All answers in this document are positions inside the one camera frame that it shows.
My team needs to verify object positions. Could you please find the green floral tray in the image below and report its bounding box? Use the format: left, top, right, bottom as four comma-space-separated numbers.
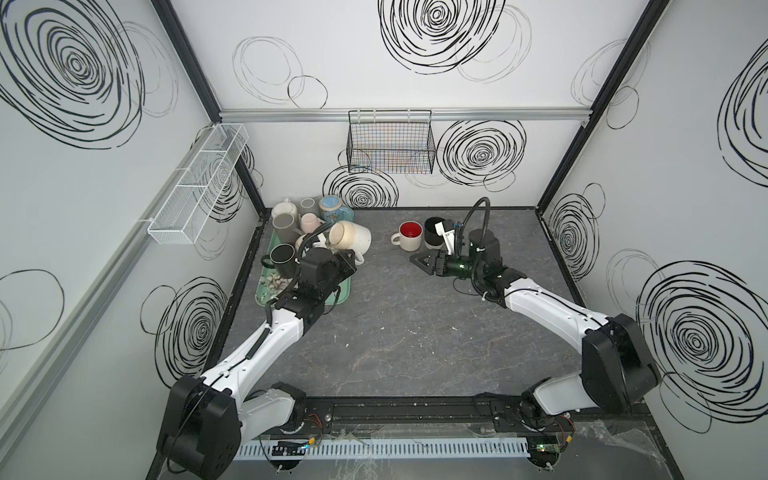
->
255, 222, 352, 306

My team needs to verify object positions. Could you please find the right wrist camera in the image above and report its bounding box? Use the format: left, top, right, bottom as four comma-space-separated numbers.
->
435, 219, 459, 255

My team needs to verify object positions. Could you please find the beige mug white handle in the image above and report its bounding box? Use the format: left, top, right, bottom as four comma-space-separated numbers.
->
328, 220, 372, 266

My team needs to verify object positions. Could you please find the tall grey mug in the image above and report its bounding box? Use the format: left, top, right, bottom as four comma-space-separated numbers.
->
272, 213, 303, 245

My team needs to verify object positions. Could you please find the black speckled mug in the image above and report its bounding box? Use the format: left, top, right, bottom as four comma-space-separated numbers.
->
261, 244, 299, 279

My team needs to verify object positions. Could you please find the white mug red inside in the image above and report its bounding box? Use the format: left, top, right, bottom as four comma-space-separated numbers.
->
391, 221, 424, 252

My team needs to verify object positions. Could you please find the blue butterfly mug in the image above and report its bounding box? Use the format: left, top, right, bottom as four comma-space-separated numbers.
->
318, 195, 354, 224

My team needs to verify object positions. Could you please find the pink mug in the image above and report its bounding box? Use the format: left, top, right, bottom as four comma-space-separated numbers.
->
300, 212, 325, 234

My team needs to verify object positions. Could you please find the black wire basket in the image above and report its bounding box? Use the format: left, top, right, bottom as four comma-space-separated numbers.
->
345, 109, 437, 175

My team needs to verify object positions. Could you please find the white wire shelf basket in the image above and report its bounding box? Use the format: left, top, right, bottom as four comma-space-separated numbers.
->
147, 123, 249, 245

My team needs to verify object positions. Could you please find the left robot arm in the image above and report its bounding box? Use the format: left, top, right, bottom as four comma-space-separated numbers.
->
147, 247, 357, 479

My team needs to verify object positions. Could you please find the white slotted cable duct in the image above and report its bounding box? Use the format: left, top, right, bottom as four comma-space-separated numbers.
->
235, 437, 530, 461

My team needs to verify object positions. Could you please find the small grey mug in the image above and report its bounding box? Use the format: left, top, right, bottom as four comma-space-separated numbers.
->
298, 197, 321, 217

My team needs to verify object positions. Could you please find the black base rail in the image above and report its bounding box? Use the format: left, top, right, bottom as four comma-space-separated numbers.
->
283, 393, 650, 432

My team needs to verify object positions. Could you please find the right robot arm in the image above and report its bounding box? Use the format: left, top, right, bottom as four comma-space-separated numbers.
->
410, 230, 662, 431

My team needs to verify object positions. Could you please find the white ribbed mug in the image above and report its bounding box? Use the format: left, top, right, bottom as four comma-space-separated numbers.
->
271, 197, 299, 226

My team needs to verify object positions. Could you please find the beige and salmon mug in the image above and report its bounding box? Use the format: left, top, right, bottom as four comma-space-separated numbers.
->
294, 233, 328, 253

